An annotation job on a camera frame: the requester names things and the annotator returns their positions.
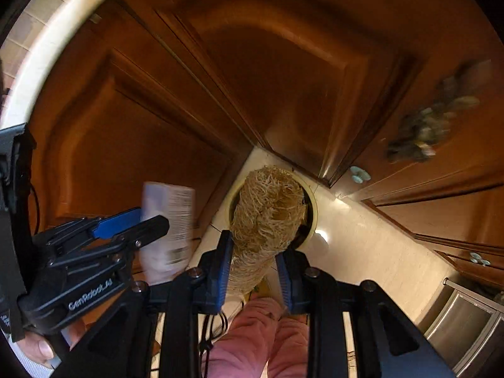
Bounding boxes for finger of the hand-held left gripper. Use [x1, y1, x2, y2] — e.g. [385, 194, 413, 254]
[47, 216, 171, 277]
[33, 207, 143, 253]

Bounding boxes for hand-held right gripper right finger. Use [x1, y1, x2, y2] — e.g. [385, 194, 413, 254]
[275, 250, 457, 378]

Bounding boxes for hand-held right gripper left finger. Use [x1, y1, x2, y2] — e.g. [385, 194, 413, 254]
[51, 229, 236, 378]

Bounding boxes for clear plastic bottle white label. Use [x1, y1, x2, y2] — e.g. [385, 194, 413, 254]
[140, 181, 196, 285]

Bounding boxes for tan loofah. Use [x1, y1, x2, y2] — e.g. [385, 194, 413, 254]
[228, 165, 306, 297]

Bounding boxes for round trash bin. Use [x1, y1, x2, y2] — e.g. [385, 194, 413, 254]
[226, 173, 319, 251]

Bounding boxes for person's left hand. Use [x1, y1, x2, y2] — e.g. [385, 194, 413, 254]
[16, 322, 87, 365]

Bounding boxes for person's pink trousers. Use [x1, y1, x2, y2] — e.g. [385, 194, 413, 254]
[207, 297, 312, 378]

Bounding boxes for brown wooden cabinet door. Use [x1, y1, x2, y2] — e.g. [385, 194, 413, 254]
[27, 0, 253, 277]
[335, 0, 504, 206]
[118, 0, 418, 188]
[366, 201, 504, 289]

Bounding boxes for black cable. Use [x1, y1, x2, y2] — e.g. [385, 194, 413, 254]
[197, 311, 229, 378]

